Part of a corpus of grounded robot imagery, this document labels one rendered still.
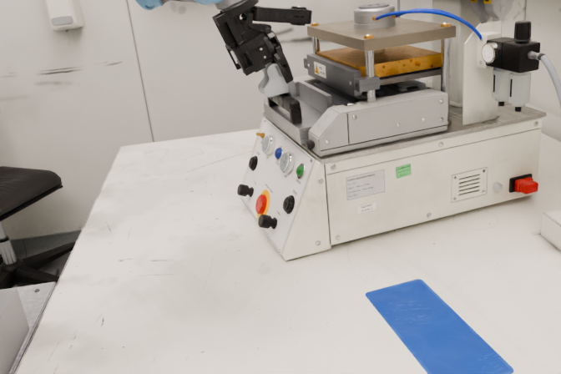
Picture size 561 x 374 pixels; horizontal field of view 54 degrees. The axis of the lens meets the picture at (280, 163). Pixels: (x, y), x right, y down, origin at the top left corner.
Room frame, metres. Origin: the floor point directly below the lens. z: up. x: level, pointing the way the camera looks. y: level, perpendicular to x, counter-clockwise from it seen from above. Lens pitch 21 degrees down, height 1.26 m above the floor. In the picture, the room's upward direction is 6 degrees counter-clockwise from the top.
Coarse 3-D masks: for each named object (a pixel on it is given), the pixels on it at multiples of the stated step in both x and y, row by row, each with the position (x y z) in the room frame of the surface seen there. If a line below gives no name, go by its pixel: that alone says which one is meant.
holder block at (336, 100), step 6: (318, 84) 1.13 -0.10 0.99; (324, 84) 1.13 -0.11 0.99; (324, 90) 1.10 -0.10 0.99; (330, 90) 1.07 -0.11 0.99; (384, 90) 1.03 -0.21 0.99; (390, 90) 1.02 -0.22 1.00; (414, 90) 1.01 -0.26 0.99; (336, 96) 1.04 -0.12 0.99; (342, 96) 1.02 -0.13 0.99; (348, 96) 1.01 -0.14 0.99; (384, 96) 0.99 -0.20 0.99; (336, 102) 1.04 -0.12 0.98; (342, 102) 1.01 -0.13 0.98; (348, 102) 0.99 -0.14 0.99; (354, 102) 0.97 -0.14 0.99
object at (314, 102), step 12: (300, 84) 1.11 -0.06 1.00; (300, 96) 1.12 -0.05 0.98; (312, 96) 1.04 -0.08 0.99; (324, 96) 0.99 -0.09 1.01; (264, 108) 1.13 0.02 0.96; (276, 108) 1.08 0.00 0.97; (312, 108) 1.05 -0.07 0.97; (324, 108) 0.99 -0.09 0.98; (276, 120) 1.05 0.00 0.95; (288, 120) 0.98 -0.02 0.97; (312, 120) 0.96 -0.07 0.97; (288, 132) 0.98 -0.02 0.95; (300, 132) 0.92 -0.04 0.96
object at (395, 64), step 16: (352, 48) 1.15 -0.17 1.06; (384, 48) 1.08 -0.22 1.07; (400, 48) 1.10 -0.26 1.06; (416, 48) 1.08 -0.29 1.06; (352, 64) 0.99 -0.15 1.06; (384, 64) 0.98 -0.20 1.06; (400, 64) 0.99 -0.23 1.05; (416, 64) 0.99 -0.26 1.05; (432, 64) 1.00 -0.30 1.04; (384, 80) 0.98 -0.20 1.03; (400, 80) 0.99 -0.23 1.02
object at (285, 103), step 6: (276, 96) 1.03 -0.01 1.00; (282, 96) 1.01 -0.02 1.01; (288, 96) 1.00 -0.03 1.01; (270, 102) 1.09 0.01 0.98; (276, 102) 1.04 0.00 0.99; (282, 102) 1.00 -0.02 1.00; (288, 102) 0.97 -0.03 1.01; (294, 102) 0.96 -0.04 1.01; (288, 108) 0.97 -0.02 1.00; (294, 108) 0.96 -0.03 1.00; (300, 108) 0.96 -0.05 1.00; (294, 114) 0.96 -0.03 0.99; (300, 114) 0.96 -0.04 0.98; (294, 120) 0.96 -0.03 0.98; (300, 120) 0.96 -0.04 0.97
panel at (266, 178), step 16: (272, 128) 1.11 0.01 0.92; (256, 144) 1.16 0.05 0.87; (288, 144) 1.01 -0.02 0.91; (256, 160) 1.12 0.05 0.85; (272, 160) 1.05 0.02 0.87; (304, 160) 0.92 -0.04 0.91; (256, 176) 1.10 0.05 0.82; (272, 176) 1.02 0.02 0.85; (288, 176) 0.95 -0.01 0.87; (304, 176) 0.90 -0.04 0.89; (256, 192) 1.07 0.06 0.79; (272, 192) 0.99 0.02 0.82; (288, 192) 0.93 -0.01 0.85; (272, 208) 0.97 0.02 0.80; (288, 224) 0.88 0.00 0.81; (272, 240) 0.92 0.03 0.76
